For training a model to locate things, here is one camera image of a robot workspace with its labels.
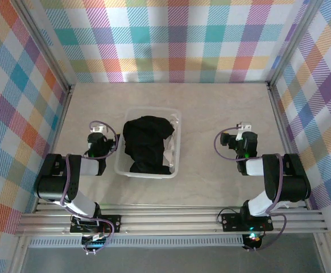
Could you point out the wide aluminium mounting rail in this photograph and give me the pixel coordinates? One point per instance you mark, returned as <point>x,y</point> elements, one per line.
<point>168,223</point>

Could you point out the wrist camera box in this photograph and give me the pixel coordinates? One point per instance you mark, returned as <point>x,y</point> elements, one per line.
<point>243,126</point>
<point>97,128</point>

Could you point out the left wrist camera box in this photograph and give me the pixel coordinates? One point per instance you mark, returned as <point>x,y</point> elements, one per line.
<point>97,128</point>

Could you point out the crumpled white cloth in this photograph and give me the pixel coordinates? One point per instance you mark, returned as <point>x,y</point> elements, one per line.
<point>171,145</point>

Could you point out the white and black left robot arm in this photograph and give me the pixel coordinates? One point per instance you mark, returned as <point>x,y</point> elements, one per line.
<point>54,185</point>

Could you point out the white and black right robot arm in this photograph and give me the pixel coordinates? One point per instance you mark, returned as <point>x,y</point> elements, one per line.
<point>290,182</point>

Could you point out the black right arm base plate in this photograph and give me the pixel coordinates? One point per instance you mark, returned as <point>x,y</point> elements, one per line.
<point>232,223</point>

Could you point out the aluminium table edge rail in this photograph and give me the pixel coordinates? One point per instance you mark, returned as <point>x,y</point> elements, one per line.
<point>274,99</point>
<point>55,142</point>

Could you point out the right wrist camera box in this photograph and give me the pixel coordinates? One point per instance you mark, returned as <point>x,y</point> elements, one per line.
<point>243,126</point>

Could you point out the white perforated plastic basket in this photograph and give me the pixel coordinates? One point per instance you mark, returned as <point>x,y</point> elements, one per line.
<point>120,167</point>

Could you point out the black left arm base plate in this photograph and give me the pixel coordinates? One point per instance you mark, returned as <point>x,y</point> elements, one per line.
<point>111,223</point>

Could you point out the aluminium frame post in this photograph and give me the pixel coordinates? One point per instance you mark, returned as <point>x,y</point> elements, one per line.
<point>291,42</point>
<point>48,48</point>

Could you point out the black floral print t-shirt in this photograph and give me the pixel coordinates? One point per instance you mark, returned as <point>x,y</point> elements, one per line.
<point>147,142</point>

